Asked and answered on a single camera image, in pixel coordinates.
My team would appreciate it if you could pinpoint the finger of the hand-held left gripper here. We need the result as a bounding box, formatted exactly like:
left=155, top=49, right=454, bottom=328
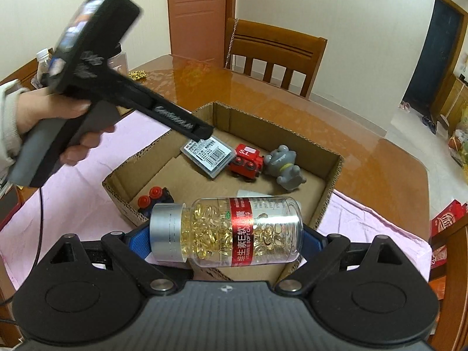
left=189, top=119, right=216, bottom=142

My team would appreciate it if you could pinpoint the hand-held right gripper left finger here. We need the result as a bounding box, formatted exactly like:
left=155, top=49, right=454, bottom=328
left=37, top=224, right=180, bottom=296

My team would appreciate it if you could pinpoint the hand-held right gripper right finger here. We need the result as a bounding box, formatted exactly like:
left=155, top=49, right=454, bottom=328
left=274, top=225, right=426, bottom=296

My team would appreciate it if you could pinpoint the clear labelled card case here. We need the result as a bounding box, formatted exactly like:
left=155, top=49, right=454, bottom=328
left=180, top=135, right=236, bottom=179

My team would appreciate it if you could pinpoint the black toy with red knobs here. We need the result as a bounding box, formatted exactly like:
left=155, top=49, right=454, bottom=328
left=137, top=186, right=175, bottom=215

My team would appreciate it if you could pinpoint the cardboard box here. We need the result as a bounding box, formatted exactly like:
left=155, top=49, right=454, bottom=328
left=102, top=101, right=345, bottom=286

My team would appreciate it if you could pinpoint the red toy train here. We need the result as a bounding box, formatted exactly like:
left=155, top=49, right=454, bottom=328
left=228, top=143, right=265, bottom=183

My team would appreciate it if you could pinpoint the clear capsule bottle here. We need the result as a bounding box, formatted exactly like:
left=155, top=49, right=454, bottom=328
left=149, top=196, right=304, bottom=269

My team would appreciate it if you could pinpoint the grey toy figure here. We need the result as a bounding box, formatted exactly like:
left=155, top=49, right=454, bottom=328
left=264, top=144, right=307, bottom=193

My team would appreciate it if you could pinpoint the person's left forearm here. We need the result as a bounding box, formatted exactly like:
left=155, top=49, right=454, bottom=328
left=0, top=79, right=30, bottom=180

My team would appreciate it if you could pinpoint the person's left hand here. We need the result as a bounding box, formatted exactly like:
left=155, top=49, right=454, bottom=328
left=16, top=89, right=116, bottom=167

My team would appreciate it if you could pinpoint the clear jar with black lid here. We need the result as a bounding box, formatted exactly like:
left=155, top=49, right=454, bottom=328
left=109, top=42, right=129, bottom=78

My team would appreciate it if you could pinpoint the plastic water bottle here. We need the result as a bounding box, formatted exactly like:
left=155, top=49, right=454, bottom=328
left=35, top=48, right=56, bottom=82

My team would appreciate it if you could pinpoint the pink cloth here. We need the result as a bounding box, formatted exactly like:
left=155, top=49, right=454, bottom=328
left=0, top=111, right=433, bottom=290

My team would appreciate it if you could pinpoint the brown wooden door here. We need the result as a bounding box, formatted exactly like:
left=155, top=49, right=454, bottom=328
left=166, top=0, right=235, bottom=68

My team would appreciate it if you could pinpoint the wooden chair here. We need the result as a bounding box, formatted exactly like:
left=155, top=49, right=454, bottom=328
left=223, top=17, right=328, bottom=99
left=428, top=222, right=468, bottom=351

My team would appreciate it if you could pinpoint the red edged phone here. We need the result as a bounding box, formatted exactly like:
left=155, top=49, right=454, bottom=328
left=0, top=186, right=21, bottom=232

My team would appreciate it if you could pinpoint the red gift box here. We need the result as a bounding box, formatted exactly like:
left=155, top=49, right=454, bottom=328
left=429, top=199, right=468, bottom=283

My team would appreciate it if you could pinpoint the wooden cabinet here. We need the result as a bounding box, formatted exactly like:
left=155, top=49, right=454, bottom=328
left=434, top=76, right=468, bottom=129

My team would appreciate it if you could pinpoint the dark blue door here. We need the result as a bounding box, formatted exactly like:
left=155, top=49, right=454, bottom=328
left=404, top=0, right=468, bottom=111

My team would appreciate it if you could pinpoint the black cable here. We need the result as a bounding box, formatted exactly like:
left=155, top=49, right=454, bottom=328
left=0, top=185, right=45, bottom=323

